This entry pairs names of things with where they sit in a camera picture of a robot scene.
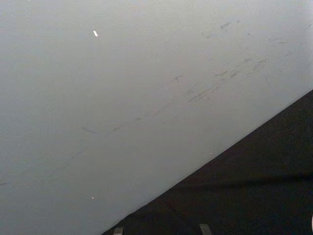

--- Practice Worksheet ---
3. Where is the black table cloth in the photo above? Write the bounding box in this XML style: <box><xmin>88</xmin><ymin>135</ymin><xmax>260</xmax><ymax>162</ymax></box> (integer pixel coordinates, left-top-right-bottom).
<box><xmin>101</xmin><ymin>89</ymin><xmax>313</xmax><ymax>235</ymax></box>

